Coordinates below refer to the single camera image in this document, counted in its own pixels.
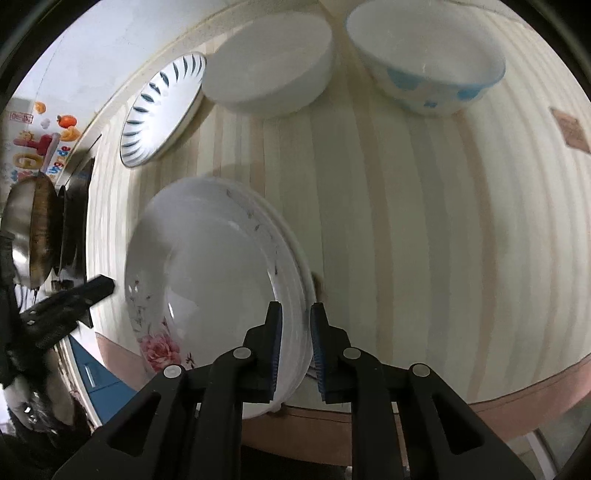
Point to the white bowl blue print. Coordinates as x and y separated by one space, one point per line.
425 41

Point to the blue cabinet door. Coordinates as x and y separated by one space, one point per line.
99 376

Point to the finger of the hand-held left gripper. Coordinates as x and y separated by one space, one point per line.
78 295
55 332

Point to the brown tablecloth label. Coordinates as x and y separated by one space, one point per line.
571 128

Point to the black gas stove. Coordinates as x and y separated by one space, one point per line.
76 217

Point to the large white floral plate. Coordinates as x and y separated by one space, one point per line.
207 258

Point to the white floral ceramic bowl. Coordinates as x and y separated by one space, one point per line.
268 60

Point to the blue leaf pattern plate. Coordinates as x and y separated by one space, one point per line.
157 110

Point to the striped tablecloth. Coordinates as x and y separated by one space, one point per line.
392 230

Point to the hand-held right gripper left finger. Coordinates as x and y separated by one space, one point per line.
275 341

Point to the colourful wall sticker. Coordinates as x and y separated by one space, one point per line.
41 143

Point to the metal frying pan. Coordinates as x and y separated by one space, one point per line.
37 230

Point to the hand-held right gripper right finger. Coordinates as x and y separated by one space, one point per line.
317 341

